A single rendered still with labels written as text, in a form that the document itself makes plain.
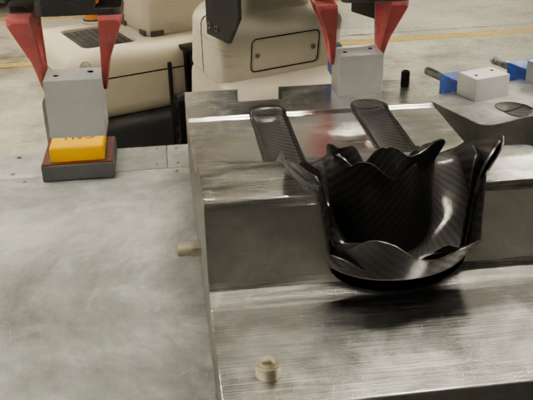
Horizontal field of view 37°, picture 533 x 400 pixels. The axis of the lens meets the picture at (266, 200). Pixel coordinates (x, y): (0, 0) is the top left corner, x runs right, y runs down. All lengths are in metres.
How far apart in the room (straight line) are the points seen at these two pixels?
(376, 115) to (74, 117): 0.31
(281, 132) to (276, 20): 0.45
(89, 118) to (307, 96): 0.26
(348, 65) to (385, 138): 0.11
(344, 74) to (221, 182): 0.34
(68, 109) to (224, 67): 0.50
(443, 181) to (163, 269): 0.26
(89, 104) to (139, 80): 0.70
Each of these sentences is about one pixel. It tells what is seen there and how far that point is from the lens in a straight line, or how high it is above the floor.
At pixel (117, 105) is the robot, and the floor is 0.71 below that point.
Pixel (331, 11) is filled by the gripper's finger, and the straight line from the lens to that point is 0.84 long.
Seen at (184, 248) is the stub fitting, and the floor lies 0.84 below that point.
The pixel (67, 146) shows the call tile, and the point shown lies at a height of 0.84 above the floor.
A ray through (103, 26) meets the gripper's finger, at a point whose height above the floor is 1.01.
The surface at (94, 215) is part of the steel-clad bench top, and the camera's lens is 0.83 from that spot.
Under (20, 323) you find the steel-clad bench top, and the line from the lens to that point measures 0.68.
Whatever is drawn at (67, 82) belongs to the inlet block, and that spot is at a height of 0.96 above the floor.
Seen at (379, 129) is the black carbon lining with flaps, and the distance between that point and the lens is 0.81.
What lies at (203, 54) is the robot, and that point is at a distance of 1.24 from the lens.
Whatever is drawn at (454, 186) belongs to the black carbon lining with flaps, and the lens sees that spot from 0.63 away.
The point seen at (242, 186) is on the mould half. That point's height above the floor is 0.93.
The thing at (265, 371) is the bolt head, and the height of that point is 0.87.
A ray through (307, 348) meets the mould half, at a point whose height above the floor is 0.86.
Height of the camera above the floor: 1.17
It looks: 26 degrees down
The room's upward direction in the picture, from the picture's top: 1 degrees counter-clockwise
